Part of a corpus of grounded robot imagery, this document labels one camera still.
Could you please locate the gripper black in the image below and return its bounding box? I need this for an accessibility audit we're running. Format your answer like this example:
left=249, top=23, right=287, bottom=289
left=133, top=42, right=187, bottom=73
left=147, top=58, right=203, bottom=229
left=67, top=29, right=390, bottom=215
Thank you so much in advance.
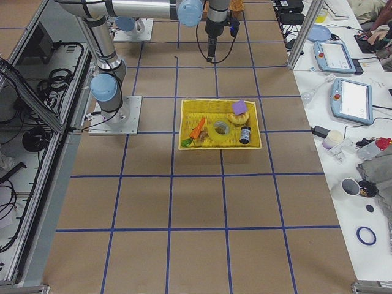
left=206, top=36, right=217, bottom=62

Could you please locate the yellow tape roll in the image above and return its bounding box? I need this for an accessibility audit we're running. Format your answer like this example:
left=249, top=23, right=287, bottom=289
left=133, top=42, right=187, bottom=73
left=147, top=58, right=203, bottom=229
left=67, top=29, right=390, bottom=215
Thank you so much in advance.
left=208, top=119, right=230, bottom=144

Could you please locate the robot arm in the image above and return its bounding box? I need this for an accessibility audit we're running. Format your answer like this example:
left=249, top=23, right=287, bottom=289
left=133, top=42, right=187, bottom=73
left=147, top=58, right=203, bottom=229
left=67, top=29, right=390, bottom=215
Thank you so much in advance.
left=59, top=1, right=204, bottom=126

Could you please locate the brown wicker basket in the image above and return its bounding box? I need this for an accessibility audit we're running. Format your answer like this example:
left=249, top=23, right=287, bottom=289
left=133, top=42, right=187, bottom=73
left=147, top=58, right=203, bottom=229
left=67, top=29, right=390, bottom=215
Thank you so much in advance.
left=228, top=0, right=244, bottom=18

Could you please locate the purple foam cube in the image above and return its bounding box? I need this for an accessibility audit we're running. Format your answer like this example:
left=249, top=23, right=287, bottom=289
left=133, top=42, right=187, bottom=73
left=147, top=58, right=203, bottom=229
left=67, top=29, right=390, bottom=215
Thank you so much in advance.
left=232, top=100, right=248, bottom=115

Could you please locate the toy bread croissant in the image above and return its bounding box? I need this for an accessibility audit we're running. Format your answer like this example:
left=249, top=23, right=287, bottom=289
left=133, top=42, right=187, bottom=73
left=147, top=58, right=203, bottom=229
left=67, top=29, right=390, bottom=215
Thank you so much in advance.
left=227, top=111, right=249, bottom=125

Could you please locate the yellow woven basket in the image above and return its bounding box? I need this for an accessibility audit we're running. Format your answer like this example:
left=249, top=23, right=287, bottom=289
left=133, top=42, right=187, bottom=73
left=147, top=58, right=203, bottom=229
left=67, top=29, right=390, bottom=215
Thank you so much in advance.
left=178, top=99, right=262, bottom=151

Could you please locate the orange toy carrot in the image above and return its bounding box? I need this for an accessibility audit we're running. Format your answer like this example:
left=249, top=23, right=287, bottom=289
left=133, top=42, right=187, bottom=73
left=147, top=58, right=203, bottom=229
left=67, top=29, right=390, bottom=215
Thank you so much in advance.
left=181, top=117, right=206, bottom=148

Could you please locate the brown toy animal figure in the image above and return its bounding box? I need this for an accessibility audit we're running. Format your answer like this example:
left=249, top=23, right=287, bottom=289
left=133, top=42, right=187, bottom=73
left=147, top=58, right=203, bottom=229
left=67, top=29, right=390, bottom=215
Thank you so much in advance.
left=198, top=131, right=208, bottom=141

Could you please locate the blue plastic plate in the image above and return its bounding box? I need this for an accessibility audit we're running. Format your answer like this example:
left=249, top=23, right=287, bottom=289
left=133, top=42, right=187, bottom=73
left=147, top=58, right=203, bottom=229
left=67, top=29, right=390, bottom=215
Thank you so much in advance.
left=307, top=24, right=331, bottom=42

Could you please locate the far teach pendant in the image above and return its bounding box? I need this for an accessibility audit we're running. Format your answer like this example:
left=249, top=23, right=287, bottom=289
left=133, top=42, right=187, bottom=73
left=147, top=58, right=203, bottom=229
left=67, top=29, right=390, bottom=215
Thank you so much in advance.
left=313, top=41, right=356, bottom=74

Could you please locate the teach pendant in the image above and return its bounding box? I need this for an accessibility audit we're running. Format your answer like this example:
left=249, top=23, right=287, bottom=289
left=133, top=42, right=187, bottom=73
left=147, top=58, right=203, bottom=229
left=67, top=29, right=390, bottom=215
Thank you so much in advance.
left=313, top=41, right=356, bottom=74
left=330, top=78, right=373, bottom=125

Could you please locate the black power adapter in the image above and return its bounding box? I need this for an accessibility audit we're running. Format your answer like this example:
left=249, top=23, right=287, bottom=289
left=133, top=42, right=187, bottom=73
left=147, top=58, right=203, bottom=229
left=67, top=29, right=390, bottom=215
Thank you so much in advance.
left=311, top=126, right=330, bottom=139

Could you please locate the near teach pendant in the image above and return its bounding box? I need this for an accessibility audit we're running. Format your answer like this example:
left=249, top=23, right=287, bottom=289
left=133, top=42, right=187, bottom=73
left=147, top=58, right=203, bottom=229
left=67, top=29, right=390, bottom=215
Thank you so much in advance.
left=330, top=78, right=373, bottom=125

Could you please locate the white purple cup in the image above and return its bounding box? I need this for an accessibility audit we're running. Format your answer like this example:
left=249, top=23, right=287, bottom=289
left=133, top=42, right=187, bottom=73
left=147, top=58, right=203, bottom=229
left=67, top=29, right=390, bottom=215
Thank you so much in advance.
left=322, top=130, right=344, bottom=149

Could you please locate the white mug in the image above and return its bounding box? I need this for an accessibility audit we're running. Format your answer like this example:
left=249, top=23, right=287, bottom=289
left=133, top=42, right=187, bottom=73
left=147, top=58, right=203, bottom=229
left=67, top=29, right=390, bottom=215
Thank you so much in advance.
left=331, top=178, right=361, bottom=201

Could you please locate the grey cloth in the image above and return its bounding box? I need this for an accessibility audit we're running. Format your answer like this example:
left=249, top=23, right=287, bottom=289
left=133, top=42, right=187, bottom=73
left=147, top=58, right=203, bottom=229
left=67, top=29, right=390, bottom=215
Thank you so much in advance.
left=357, top=149, right=391, bottom=218

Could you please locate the black bowl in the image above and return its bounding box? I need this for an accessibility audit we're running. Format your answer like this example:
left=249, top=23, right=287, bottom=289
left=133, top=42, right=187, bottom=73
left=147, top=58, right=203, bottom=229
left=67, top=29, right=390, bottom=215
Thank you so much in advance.
left=358, top=180, right=379, bottom=198

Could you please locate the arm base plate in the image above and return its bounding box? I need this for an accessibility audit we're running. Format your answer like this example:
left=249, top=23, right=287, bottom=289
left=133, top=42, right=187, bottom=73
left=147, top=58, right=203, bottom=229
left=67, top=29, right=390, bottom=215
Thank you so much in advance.
left=113, top=17, right=153, bottom=43
left=88, top=96, right=142, bottom=135

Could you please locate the aluminium frame post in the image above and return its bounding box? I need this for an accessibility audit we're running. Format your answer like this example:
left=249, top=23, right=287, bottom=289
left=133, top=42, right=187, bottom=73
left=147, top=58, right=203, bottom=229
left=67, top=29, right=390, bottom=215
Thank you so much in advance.
left=287, top=0, right=325, bottom=70

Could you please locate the blue ring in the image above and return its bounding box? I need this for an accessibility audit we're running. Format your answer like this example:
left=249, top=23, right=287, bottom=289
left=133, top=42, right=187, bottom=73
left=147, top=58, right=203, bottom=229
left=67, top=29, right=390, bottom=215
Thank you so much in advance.
left=355, top=225, right=377, bottom=246

